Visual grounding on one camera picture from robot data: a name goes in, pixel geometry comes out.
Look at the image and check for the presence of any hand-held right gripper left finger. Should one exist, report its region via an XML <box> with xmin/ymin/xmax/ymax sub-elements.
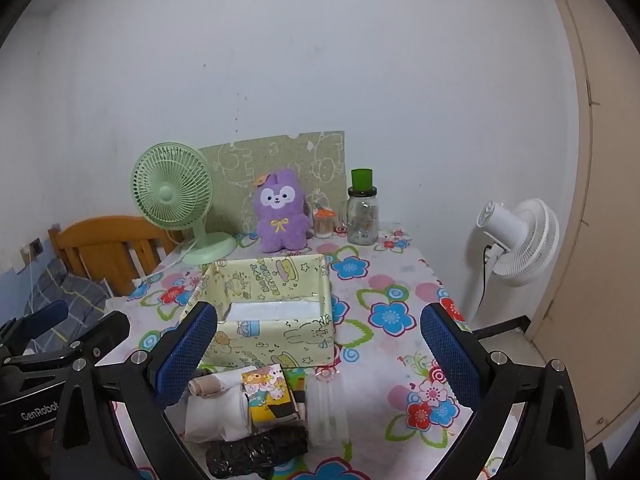
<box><xmin>50</xmin><ymin>301</ymin><xmax>219</xmax><ymax>480</ymax></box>

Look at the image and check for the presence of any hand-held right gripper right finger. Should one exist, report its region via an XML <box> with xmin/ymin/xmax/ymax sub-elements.
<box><xmin>421</xmin><ymin>302</ymin><xmax>587</xmax><ymax>480</ymax></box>

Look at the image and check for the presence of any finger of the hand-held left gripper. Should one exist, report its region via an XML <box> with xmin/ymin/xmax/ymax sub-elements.
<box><xmin>0</xmin><ymin>300</ymin><xmax>69</xmax><ymax>356</ymax></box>
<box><xmin>65</xmin><ymin>310</ymin><xmax>132</xmax><ymax>366</ymax></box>

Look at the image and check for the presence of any beige roll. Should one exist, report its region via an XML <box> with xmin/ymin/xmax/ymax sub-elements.
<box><xmin>188</xmin><ymin>376</ymin><xmax>226</xmax><ymax>397</ymax></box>

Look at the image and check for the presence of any white plastic bag roll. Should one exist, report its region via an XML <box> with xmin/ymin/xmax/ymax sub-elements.
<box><xmin>184</xmin><ymin>370</ymin><xmax>253</xmax><ymax>443</ymax></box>

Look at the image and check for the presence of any yellow cartoon print packet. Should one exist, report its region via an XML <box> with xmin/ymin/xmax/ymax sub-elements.
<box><xmin>241</xmin><ymin>366</ymin><xmax>307</xmax><ymax>426</ymax></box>

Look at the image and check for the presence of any cartoon print storage box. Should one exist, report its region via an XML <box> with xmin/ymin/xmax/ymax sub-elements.
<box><xmin>182</xmin><ymin>254</ymin><xmax>335</xmax><ymax>368</ymax></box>

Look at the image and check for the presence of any black plastic bag roll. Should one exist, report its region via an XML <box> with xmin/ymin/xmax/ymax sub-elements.
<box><xmin>206</xmin><ymin>425</ymin><xmax>308</xmax><ymax>480</ymax></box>

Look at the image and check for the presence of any clear plastic packet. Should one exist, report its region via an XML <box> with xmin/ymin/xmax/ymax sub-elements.
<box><xmin>304</xmin><ymin>367</ymin><xmax>349</xmax><ymax>448</ymax></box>

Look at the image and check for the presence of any grey plaid bedding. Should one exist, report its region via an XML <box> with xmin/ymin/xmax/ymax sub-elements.
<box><xmin>0</xmin><ymin>260</ymin><xmax>113</xmax><ymax>356</ymax></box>

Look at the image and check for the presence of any wooden chair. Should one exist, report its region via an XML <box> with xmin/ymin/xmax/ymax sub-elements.
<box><xmin>48</xmin><ymin>216</ymin><xmax>185</xmax><ymax>297</ymax></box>

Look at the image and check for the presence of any white standing fan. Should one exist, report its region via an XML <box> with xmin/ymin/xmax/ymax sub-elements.
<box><xmin>462</xmin><ymin>198</ymin><xmax>560</xmax><ymax>321</ymax></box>

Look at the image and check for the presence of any green desk fan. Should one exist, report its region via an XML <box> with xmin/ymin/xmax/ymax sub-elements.
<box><xmin>131</xmin><ymin>142</ymin><xmax>237</xmax><ymax>266</ymax></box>

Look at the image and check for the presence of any purple plush toy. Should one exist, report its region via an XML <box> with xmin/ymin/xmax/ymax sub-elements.
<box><xmin>252</xmin><ymin>169</ymin><xmax>312</xmax><ymax>253</ymax></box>

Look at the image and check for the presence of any glass jar mug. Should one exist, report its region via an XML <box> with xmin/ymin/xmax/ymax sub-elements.
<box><xmin>339</xmin><ymin>186</ymin><xmax>382</xmax><ymax>246</ymax></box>

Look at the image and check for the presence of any beige door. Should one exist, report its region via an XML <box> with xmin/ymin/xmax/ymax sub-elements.
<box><xmin>530</xmin><ymin>0</ymin><xmax>640</xmax><ymax>453</ymax></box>

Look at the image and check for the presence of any green cartoon print board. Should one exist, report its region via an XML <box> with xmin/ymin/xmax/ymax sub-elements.
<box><xmin>197</xmin><ymin>131</ymin><xmax>347</xmax><ymax>235</ymax></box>

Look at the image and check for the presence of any wall socket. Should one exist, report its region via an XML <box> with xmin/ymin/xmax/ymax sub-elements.
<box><xmin>22</xmin><ymin>238</ymin><xmax>45</xmax><ymax>266</ymax></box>

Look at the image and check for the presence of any white fan cord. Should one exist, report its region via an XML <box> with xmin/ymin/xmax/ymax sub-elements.
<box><xmin>142</xmin><ymin>237</ymin><xmax>201</xmax><ymax>281</ymax></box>

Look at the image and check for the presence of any black fan cable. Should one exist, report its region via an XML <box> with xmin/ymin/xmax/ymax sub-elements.
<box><xmin>477</xmin><ymin>245</ymin><xmax>493</xmax><ymax>308</ymax></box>

